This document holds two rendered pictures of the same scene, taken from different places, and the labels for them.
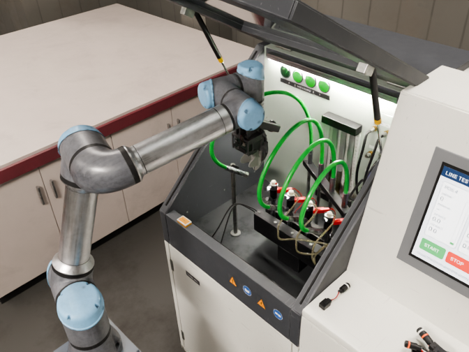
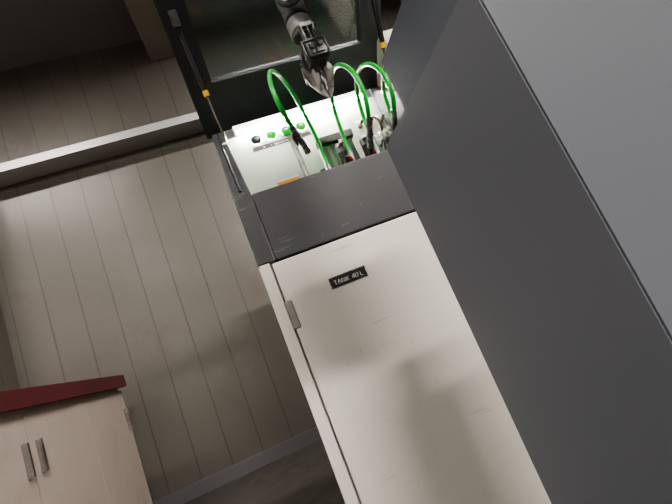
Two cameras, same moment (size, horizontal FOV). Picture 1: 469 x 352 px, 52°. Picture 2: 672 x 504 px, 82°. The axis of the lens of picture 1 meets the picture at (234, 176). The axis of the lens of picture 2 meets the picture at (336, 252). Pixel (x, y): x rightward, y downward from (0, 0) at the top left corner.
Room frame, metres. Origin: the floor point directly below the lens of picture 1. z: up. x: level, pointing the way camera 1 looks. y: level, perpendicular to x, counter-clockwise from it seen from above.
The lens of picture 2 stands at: (0.85, 0.89, 0.60)
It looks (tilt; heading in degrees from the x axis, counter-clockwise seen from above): 11 degrees up; 302
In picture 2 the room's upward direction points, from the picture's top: 22 degrees counter-clockwise
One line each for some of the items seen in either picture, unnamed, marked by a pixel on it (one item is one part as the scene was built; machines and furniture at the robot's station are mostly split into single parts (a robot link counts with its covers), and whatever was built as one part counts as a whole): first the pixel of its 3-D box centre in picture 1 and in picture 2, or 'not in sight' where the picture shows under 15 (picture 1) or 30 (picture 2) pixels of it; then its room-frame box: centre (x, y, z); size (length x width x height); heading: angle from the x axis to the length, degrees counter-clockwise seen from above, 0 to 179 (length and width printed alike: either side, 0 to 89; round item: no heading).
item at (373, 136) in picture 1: (380, 158); (379, 142); (1.33, -0.49, 1.20); 0.13 x 0.03 x 0.31; 42
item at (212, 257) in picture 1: (226, 268); (389, 185); (1.17, 0.04, 0.87); 0.62 x 0.04 x 0.16; 42
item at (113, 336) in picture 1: (92, 339); not in sight; (0.84, 0.42, 0.95); 0.15 x 0.15 x 0.10
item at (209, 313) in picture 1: (227, 344); (470, 359); (1.16, 0.05, 0.44); 0.65 x 0.02 x 0.68; 42
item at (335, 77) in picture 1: (327, 75); (300, 111); (1.51, -0.33, 1.43); 0.54 x 0.03 x 0.02; 42
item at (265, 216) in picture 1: (297, 244); not in sight; (1.24, -0.22, 0.91); 0.34 x 0.10 x 0.15; 42
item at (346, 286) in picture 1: (335, 295); not in sight; (0.93, -0.28, 0.99); 0.12 x 0.02 x 0.02; 130
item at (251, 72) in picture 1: (250, 82); (291, 7); (1.25, -0.05, 1.54); 0.09 x 0.08 x 0.11; 118
